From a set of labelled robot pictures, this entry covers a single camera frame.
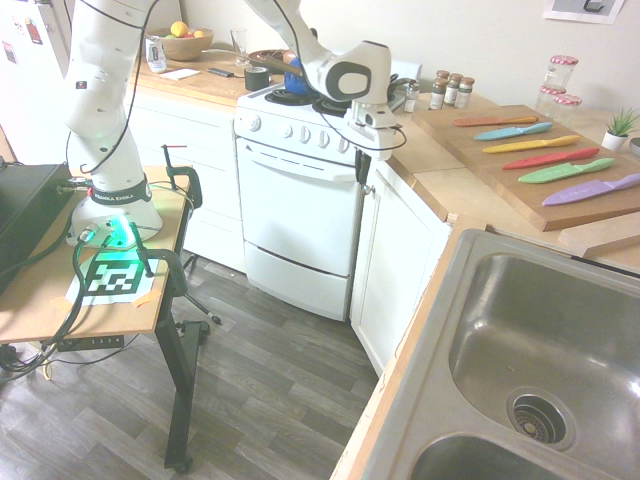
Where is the narrow wooden board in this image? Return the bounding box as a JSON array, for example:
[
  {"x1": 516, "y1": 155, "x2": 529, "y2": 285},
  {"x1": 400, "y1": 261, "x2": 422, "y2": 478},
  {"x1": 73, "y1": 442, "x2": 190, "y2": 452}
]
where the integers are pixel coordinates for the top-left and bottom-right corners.
[{"x1": 557, "y1": 223, "x2": 640, "y2": 260}]

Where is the red plastic knife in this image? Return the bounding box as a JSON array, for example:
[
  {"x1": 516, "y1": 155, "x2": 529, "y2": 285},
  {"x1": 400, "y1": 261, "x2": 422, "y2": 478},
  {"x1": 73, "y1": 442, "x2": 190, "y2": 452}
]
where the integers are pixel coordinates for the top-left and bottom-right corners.
[{"x1": 502, "y1": 147, "x2": 601, "y2": 172}]

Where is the paper poster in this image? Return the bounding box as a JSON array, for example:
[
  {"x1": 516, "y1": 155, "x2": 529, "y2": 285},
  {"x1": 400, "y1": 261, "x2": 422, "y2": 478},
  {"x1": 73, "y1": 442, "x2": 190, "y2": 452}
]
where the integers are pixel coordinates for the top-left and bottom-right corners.
[{"x1": 542, "y1": 0, "x2": 629, "y2": 27}]

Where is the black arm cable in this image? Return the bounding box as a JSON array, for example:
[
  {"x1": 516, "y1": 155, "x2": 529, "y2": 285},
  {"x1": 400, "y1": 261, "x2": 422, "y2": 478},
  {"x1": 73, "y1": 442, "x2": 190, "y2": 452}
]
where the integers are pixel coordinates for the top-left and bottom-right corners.
[{"x1": 59, "y1": 0, "x2": 321, "y2": 176}]

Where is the white printed cup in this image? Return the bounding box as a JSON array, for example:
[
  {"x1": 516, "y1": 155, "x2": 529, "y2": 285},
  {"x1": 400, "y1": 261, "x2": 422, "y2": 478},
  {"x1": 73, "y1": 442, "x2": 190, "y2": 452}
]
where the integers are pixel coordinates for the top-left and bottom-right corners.
[{"x1": 145, "y1": 35, "x2": 168, "y2": 74}]

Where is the green plastic knife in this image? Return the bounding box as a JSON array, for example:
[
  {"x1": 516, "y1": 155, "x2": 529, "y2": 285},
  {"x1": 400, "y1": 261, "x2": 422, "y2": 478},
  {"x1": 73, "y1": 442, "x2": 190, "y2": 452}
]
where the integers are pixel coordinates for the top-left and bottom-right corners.
[{"x1": 517, "y1": 157, "x2": 617, "y2": 186}]

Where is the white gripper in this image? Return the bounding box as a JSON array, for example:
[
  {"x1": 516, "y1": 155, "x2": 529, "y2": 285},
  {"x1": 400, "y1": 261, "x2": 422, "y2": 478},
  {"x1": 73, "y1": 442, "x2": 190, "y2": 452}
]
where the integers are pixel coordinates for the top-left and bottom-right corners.
[{"x1": 346, "y1": 102, "x2": 401, "y2": 185}]

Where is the blue plastic knife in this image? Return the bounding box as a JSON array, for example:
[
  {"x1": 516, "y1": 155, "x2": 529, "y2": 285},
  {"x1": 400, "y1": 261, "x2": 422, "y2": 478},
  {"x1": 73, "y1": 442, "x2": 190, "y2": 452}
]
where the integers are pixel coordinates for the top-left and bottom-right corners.
[{"x1": 473, "y1": 121, "x2": 554, "y2": 142}]

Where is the glass jar red-checked lid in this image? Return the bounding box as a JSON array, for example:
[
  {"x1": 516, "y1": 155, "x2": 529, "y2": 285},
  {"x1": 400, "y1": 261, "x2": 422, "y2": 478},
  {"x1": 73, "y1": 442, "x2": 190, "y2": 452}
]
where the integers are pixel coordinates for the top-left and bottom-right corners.
[
  {"x1": 551, "y1": 93, "x2": 584, "y2": 127},
  {"x1": 535, "y1": 84, "x2": 568, "y2": 118},
  {"x1": 542, "y1": 54, "x2": 581, "y2": 94}
]

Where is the white notepad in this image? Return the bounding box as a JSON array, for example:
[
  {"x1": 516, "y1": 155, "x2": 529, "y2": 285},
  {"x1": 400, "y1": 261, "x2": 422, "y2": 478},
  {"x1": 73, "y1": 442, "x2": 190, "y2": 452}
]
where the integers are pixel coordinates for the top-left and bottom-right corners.
[{"x1": 158, "y1": 67, "x2": 202, "y2": 83}]

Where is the black metal clamp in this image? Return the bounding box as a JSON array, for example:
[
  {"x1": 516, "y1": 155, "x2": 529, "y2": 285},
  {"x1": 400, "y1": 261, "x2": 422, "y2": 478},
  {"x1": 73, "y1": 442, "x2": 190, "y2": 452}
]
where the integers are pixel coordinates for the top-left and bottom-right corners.
[
  {"x1": 128, "y1": 221, "x2": 189, "y2": 302},
  {"x1": 160, "y1": 143, "x2": 205, "y2": 212}
]

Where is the green base cable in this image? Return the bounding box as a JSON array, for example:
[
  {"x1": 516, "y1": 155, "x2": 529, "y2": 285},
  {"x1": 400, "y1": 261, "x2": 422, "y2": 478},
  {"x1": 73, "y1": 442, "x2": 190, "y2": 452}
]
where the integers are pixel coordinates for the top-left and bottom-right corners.
[{"x1": 37, "y1": 223, "x2": 120, "y2": 362}]

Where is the floor cable bundle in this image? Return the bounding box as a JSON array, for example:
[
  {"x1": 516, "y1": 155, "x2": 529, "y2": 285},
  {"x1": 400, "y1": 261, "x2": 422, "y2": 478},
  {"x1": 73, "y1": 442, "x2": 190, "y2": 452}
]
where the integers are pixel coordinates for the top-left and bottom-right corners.
[{"x1": 0, "y1": 341, "x2": 57, "y2": 382}]

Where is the blue oven mitt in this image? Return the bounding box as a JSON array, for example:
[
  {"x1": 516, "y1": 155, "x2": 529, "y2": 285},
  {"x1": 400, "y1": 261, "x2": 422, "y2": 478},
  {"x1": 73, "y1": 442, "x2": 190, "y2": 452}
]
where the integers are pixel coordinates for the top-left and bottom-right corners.
[{"x1": 283, "y1": 56, "x2": 322, "y2": 97}]

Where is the black coil burner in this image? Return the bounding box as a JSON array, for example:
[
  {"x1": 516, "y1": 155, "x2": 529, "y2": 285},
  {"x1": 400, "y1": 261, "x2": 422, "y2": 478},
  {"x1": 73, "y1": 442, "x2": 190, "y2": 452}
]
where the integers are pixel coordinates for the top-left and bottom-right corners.
[
  {"x1": 311, "y1": 96, "x2": 353, "y2": 118},
  {"x1": 263, "y1": 87, "x2": 312, "y2": 107}
]

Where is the black tripod stand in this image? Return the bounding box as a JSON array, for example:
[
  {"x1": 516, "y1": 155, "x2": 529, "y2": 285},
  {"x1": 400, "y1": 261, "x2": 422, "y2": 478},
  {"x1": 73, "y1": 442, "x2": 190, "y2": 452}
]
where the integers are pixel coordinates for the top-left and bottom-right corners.
[{"x1": 178, "y1": 251, "x2": 224, "y2": 327}]

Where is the white oven door handle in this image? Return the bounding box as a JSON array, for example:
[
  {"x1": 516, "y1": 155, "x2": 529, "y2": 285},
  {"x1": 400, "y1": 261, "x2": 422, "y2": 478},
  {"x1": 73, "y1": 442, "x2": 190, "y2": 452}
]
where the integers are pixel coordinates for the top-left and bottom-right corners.
[{"x1": 238, "y1": 142, "x2": 362, "y2": 183}]

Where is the white base cabinet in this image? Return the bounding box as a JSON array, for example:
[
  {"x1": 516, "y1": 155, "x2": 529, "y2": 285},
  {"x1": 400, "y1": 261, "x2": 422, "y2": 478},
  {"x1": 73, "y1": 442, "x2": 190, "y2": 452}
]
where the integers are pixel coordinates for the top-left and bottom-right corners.
[{"x1": 118, "y1": 91, "x2": 247, "y2": 277}]

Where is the white refrigerator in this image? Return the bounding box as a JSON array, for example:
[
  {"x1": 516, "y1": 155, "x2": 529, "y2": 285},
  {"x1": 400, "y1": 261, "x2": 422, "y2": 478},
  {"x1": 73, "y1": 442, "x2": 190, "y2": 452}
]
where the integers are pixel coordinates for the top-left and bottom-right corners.
[{"x1": 0, "y1": 0, "x2": 77, "y2": 167}]

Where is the orange plastic knife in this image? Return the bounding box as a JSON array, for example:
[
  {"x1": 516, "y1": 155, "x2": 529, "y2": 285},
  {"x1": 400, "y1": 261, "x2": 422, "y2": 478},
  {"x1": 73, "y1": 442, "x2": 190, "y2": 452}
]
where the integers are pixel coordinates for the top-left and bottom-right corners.
[{"x1": 453, "y1": 115, "x2": 540, "y2": 129}]

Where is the table height control panel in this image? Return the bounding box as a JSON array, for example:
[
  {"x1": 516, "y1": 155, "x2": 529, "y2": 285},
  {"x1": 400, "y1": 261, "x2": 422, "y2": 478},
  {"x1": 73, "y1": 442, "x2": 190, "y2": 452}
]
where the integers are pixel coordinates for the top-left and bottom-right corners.
[{"x1": 41, "y1": 334, "x2": 125, "y2": 352}]

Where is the yellow plastic knife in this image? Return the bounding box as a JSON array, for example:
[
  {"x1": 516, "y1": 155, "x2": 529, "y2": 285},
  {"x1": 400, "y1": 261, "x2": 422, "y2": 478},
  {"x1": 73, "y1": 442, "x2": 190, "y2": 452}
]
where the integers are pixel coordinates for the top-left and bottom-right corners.
[{"x1": 482, "y1": 134, "x2": 582, "y2": 155}]

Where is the black tape roll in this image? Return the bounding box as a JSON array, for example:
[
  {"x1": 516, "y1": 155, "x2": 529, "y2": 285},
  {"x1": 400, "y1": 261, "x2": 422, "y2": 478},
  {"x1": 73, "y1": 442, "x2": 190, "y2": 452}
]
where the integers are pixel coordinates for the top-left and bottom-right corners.
[{"x1": 244, "y1": 65, "x2": 272, "y2": 93}]

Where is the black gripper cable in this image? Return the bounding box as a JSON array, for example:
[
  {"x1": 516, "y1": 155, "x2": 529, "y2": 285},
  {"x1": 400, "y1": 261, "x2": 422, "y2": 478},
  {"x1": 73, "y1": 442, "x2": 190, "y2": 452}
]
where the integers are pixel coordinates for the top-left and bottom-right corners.
[{"x1": 318, "y1": 105, "x2": 408, "y2": 153}]

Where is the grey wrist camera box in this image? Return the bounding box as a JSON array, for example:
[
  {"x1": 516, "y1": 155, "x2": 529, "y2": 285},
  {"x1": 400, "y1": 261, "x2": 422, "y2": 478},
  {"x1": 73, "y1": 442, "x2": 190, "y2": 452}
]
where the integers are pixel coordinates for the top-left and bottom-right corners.
[{"x1": 361, "y1": 110, "x2": 398, "y2": 130}]

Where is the large wooden cutting board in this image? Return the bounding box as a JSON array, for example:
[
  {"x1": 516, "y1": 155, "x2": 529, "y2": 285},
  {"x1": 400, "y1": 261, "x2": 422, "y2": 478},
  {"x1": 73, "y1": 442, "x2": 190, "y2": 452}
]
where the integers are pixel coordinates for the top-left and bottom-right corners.
[{"x1": 410, "y1": 103, "x2": 640, "y2": 233}]

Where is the black table frame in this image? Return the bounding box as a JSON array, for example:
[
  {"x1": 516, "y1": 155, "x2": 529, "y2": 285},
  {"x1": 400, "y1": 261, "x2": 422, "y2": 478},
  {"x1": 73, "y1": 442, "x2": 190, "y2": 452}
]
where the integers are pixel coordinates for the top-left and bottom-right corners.
[{"x1": 153, "y1": 277, "x2": 212, "y2": 474}]

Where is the black controller box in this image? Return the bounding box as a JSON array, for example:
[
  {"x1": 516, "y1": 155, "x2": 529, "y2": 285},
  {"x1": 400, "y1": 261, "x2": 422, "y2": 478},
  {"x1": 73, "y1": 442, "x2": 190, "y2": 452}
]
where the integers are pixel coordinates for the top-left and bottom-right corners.
[{"x1": 0, "y1": 161, "x2": 77, "y2": 297}]

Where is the tall clear drinking glass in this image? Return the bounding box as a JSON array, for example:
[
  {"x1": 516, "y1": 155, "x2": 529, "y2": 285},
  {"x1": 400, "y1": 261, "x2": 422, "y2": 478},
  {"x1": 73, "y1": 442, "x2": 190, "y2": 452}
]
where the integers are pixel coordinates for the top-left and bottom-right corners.
[{"x1": 229, "y1": 28, "x2": 249, "y2": 68}]

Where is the white kitchen stove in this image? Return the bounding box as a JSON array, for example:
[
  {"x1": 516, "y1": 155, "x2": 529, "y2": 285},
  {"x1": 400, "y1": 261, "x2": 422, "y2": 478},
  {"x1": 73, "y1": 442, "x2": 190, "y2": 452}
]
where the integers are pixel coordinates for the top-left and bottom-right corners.
[{"x1": 232, "y1": 59, "x2": 424, "y2": 324}]

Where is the brown-lidded spice jar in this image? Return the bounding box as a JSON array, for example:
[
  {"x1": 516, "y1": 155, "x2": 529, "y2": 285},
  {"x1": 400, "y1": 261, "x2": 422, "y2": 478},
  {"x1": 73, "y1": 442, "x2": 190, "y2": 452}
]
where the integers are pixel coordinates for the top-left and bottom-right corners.
[
  {"x1": 443, "y1": 72, "x2": 464, "y2": 108},
  {"x1": 428, "y1": 77, "x2": 450, "y2": 112},
  {"x1": 455, "y1": 76, "x2": 477, "y2": 110}
]

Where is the copper frying pan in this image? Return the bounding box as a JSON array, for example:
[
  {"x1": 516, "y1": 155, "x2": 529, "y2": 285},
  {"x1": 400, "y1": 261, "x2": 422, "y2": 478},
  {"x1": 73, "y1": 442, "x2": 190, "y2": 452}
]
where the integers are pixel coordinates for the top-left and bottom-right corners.
[{"x1": 247, "y1": 47, "x2": 307, "y2": 77}]

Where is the wooden fruit bowl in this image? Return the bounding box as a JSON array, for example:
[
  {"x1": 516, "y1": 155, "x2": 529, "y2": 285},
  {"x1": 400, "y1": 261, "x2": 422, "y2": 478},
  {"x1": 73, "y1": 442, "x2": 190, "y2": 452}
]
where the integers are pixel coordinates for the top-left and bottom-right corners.
[{"x1": 158, "y1": 27, "x2": 216, "y2": 63}]

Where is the printed marker tag sheet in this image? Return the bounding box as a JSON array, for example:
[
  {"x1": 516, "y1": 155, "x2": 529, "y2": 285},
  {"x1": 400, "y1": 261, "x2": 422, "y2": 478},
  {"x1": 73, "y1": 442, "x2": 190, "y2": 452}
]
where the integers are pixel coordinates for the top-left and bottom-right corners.
[{"x1": 64, "y1": 249, "x2": 169, "y2": 309}]

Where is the white corner cabinet door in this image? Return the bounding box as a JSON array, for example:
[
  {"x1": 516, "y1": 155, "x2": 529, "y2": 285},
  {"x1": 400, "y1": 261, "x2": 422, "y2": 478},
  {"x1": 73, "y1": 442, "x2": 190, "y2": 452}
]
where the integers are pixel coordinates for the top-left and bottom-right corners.
[{"x1": 349, "y1": 168, "x2": 454, "y2": 382}]

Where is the stainless steel double sink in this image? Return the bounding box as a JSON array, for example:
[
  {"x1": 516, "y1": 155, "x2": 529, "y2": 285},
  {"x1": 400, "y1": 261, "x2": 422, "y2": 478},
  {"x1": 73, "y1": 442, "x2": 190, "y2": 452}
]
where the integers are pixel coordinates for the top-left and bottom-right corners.
[{"x1": 349, "y1": 228, "x2": 640, "y2": 480}]

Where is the purple plastic knife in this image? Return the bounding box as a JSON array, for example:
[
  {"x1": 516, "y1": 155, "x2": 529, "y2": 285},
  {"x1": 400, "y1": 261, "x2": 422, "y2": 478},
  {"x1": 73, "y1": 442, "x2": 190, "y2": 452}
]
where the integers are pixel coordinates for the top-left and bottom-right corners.
[{"x1": 542, "y1": 173, "x2": 640, "y2": 209}]

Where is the glass salt shaker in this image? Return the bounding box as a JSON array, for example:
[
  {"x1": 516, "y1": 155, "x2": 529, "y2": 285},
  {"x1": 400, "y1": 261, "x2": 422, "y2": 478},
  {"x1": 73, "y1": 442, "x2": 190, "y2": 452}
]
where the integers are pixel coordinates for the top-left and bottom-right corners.
[{"x1": 402, "y1": 81, "x2": 422, "y2": 114}]

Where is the metal sink drain strainer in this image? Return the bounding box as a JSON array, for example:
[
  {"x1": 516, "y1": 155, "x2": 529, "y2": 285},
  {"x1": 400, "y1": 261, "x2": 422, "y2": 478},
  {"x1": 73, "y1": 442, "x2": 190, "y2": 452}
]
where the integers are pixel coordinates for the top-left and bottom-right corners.
[{"x1": 505, "y1": 385, "x2": 581, "y2": 452}]

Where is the small potted green plant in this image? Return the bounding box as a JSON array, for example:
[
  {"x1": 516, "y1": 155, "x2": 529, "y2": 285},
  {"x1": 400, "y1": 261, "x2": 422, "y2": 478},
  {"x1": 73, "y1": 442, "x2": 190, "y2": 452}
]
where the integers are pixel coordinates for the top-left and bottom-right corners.
[{"x1": 600, "y1": 106, "x2": 640, "y2": 153}]

